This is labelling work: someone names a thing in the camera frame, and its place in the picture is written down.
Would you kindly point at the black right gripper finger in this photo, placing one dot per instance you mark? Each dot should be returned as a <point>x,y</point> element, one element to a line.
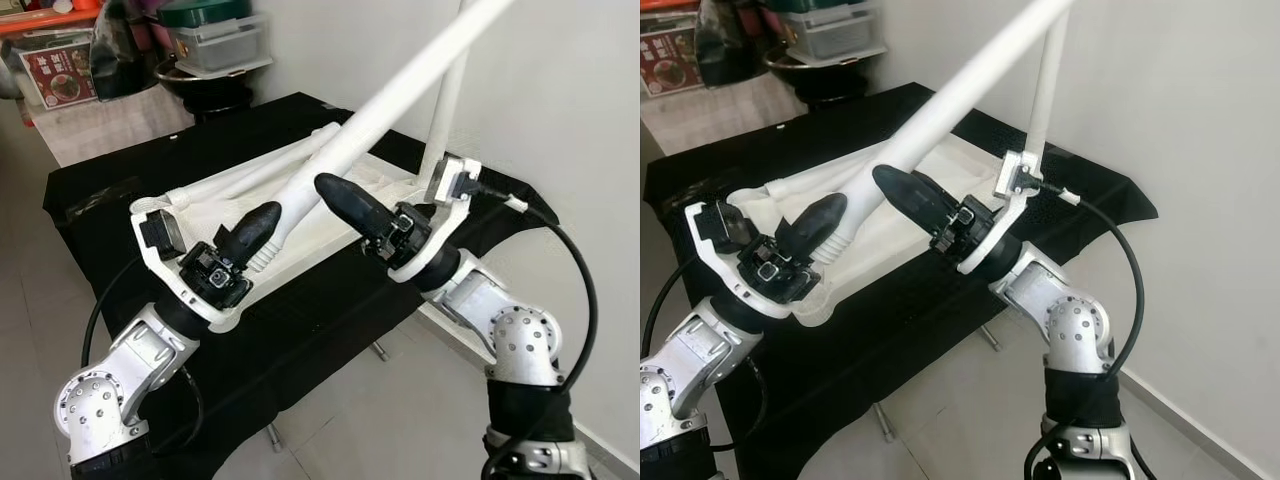
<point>355,207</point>
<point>910,198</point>

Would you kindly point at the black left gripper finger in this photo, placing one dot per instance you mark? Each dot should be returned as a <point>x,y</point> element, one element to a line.
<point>252,232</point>
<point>815,226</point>

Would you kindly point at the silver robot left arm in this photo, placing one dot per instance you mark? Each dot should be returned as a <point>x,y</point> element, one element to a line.
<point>690,360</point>
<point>110,390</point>

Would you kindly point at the white plastic children table top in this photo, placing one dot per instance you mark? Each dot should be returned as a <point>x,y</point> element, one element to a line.
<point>890,250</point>
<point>320,225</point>

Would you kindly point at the black tablecloth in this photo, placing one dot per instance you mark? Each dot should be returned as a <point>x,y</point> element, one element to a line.
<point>300,320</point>
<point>900,320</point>

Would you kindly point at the black round basin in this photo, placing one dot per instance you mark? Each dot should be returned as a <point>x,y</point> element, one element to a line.
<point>210,95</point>
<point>820,80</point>

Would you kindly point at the grey plastic storage box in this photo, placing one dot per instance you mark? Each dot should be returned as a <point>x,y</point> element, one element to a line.
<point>830,40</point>
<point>215,50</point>

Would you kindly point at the dark bag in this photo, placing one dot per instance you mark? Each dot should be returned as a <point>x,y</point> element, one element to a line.
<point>730,40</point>
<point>125,50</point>

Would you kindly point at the red printed box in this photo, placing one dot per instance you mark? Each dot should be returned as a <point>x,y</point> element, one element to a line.
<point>60,80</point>
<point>670,65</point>

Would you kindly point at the orange plastic rack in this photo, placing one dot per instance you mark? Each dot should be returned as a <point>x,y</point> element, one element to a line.
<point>40,20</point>
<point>665,5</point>

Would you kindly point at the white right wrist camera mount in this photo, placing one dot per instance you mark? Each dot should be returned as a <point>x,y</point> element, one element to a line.
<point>432,255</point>
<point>1005,235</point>

